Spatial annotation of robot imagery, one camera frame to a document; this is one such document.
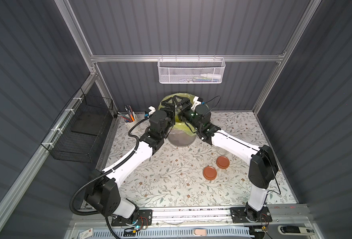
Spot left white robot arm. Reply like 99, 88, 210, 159
84, 98, 176, 224

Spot black corrugated cable conduit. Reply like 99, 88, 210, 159
69, 117, 150, 216

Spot white pen cup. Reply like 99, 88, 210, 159
125, 118, 138, 129

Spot terracotta jar lid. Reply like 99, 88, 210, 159
216, 156, 230, 169
203, 166, 217, 181

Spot black wire side basket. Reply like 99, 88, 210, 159
42, 86, 114, 163

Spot grey bin with green bag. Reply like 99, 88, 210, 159
158, 93, 196, 147

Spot pens in cup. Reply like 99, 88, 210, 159
118, 105, 135, 122

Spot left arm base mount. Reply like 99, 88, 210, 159
111, 209, 153, 227

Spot white wire wall basket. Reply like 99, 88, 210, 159
157, 57, 226, 84

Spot white tube in basket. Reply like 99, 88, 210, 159
200, 73, 222, 81

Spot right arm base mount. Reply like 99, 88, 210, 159
229, 206, 273, 223

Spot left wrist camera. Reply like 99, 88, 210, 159
145, 106, 156, 118

